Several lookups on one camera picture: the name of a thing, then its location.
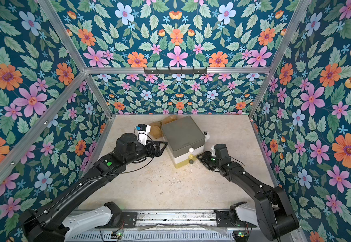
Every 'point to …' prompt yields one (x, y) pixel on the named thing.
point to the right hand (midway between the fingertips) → (198, 157)
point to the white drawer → (178, 158)
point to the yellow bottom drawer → (191, 160)
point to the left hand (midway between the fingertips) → (162, 143)
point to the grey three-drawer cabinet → (184, 140)
